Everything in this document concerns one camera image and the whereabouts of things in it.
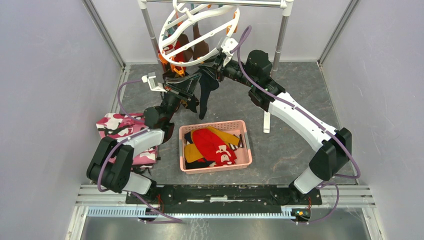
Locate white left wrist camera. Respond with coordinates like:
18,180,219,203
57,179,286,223
141,72,167,92

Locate pink perforated plastic basket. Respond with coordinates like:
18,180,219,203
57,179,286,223
179,120,253,174

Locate pink camouflage folded cloth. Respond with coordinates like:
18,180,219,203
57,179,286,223
96,113,159,173

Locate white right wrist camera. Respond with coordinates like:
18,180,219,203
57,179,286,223
217,36,238,67

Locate white round clip hanger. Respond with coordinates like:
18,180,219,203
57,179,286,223
158,0,241,68

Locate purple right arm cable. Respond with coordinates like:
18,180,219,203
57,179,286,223
230,25,361,226

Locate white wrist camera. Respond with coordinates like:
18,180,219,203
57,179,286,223
141,72,167,92
217,36,238,67

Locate yellow cloth in basket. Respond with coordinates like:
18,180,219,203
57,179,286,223
184,126,243,165

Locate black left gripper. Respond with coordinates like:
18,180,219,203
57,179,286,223
160,72,202,123

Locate red white santa sock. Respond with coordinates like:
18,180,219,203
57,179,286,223
162,40,184,65

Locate red white patterned sock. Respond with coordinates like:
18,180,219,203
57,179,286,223
214,144,237,167

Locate white metal drying rack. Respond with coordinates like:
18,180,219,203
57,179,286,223
143,1,301,133

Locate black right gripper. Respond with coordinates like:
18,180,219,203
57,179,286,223
198,52,256,89

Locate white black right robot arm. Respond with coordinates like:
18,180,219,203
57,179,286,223
198,50,353,204

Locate orange clothes clip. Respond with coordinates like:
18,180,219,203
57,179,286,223
226,9,240,37
169,63,186,77

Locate red cloth in basket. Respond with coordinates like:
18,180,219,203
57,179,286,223
191,128,226,161

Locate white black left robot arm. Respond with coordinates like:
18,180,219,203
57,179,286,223
86,73,202,193

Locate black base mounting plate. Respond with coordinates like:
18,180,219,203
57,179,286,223
142,184,323,214

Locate black sock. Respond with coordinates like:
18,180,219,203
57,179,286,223
179,95,200,113
197,69,219,120

